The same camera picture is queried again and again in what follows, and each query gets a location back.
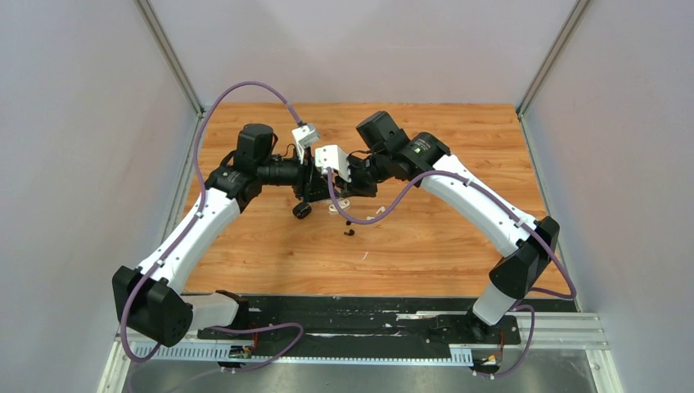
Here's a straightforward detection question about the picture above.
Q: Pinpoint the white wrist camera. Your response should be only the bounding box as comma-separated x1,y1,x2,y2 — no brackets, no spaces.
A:
314,144,352,183
291,123,320,162

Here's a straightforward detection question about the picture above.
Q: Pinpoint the left aluminium frame post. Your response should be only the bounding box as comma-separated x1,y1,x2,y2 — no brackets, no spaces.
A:
133,0,205,118

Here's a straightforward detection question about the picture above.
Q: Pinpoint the right aluminium frame post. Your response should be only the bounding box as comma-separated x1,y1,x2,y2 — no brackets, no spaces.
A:
516,0,593,120

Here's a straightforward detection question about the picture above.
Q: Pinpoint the white earbud charging case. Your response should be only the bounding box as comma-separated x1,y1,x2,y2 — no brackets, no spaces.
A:
326,199,351,215

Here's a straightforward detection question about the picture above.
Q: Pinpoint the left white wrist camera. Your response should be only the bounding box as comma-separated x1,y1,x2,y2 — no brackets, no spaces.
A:
291,123,320,162

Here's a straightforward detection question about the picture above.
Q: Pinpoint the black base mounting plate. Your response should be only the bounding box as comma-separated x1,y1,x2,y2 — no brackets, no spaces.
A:
187,293,579,360

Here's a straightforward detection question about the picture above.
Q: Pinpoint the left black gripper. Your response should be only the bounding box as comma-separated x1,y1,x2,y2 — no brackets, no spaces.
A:
258,146,340,204

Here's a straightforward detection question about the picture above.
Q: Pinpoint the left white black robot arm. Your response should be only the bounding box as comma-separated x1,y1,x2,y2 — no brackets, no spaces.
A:
112,124,327,347

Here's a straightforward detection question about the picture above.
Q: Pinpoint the slotted grey cable duct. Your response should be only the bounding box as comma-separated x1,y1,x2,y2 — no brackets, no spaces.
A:
133,345,474,367

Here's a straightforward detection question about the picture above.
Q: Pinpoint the black earbud charging case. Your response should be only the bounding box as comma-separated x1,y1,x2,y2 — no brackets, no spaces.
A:
292,202,312,219

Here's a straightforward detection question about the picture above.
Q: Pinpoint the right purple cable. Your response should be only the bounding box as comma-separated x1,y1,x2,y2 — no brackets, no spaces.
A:
326,169,578,379

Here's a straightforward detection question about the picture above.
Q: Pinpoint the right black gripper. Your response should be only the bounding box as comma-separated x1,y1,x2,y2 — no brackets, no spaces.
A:
335,149,392,198

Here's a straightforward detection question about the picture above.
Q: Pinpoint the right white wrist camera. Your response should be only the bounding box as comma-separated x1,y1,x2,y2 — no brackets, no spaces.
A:
314,144,352,183

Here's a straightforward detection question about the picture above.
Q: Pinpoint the aluminium frame post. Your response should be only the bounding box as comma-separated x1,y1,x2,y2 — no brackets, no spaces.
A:
133,0,205,118
516,0,593,120

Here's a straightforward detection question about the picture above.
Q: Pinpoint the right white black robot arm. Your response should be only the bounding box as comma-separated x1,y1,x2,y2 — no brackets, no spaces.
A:
315,111,560,342

